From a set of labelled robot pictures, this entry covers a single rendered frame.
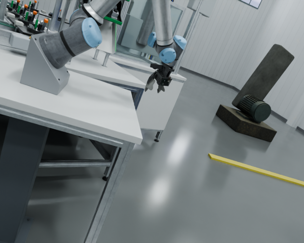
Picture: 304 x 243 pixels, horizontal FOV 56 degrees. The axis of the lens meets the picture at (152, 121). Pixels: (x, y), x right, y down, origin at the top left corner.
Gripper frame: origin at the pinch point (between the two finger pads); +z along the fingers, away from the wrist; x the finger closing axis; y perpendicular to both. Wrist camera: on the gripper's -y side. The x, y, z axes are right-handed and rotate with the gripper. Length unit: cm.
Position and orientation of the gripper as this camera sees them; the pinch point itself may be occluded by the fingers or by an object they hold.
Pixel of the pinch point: (151, 90)
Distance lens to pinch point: 167.5
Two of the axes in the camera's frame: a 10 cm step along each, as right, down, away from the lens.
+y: 4.0, 6.8, -6.1
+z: -4.1, 7.3, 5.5
